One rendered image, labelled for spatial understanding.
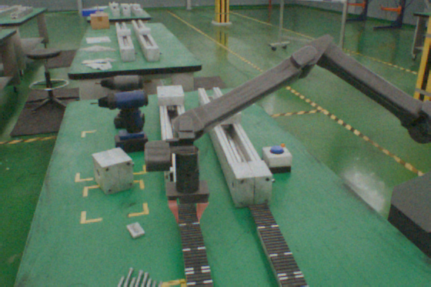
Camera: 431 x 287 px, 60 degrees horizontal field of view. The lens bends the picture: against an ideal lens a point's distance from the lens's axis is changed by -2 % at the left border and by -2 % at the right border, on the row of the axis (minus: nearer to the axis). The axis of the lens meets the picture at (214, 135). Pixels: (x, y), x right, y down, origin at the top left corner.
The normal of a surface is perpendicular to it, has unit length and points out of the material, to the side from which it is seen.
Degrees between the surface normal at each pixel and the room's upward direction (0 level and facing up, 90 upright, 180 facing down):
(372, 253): 0
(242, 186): 90
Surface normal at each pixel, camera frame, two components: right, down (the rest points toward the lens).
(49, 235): 0.00, -0.92
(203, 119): 0.14, -0.32
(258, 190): 0.15, 0.40
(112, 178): 0.55, 0.33
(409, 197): -0.97, 0.11
